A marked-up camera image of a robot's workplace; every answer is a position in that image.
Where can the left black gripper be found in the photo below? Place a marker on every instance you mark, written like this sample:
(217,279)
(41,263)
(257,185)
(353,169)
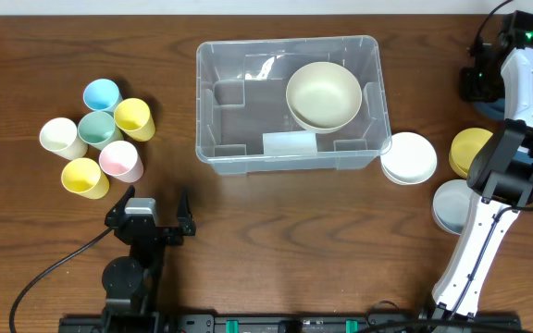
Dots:
(173,239)

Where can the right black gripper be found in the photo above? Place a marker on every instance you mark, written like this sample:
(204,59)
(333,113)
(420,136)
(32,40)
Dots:
(468,88)

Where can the yellow small bowl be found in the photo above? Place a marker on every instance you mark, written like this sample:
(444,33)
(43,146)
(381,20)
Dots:
(465,146)

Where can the white small bowl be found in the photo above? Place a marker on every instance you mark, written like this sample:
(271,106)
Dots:
(409,160)

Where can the light grey small bowl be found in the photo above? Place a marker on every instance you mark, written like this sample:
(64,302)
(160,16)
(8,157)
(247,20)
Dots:
(450,205)

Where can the beige large bowl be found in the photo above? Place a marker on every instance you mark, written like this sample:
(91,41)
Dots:
(323,97)

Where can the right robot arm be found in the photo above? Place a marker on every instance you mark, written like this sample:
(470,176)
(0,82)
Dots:
(501,173)

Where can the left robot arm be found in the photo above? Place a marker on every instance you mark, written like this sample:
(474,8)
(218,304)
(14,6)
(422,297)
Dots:
(131,282)

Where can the clear plastic storage container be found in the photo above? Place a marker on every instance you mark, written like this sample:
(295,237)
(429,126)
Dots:
(243,123)

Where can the pink cup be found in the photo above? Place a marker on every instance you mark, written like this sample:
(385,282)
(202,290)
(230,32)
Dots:
(121,160)

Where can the yellow cup lower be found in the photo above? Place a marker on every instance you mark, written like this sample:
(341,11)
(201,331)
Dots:
(84,177)

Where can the yellow cup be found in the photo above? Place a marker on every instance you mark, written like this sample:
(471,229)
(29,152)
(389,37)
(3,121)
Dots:
(84,177)
(134,117)

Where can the yellow cup upper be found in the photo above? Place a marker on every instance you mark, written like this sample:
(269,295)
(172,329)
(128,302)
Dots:
(134,117)

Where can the green cup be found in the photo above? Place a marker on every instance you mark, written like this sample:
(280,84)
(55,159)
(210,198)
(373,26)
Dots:
(99,129)

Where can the cream white cup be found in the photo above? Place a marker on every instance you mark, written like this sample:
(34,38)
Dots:
(60,136)

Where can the light blue cup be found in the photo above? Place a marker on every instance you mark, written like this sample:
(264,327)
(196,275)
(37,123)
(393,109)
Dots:
(102,95)

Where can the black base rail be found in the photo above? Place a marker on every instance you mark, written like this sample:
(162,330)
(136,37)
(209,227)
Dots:
(206,323)

